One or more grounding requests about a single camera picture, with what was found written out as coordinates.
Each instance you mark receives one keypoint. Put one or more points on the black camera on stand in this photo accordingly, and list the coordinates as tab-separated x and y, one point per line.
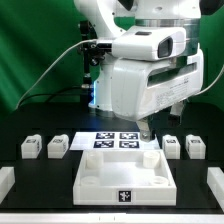
95	56

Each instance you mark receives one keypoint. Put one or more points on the white block right edge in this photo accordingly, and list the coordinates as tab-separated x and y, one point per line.
215	181

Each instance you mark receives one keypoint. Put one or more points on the white block left edge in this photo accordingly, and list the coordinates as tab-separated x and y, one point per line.
7	180

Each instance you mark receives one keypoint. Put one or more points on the white block edge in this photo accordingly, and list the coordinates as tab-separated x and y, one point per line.
7	180
215	181

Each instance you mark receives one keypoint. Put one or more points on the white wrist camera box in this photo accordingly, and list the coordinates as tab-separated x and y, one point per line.
150	43

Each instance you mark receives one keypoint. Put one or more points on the green backdrop curtain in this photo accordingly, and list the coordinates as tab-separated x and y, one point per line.
33	33

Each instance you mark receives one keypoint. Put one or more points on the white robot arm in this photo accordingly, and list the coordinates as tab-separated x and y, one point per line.
112	18

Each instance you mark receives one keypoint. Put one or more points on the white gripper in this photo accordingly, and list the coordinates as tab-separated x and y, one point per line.
141	88

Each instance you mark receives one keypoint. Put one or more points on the white square tabletop tray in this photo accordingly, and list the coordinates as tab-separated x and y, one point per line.
124	177

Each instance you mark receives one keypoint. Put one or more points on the white sheet with markers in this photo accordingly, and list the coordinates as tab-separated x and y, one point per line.
111	140

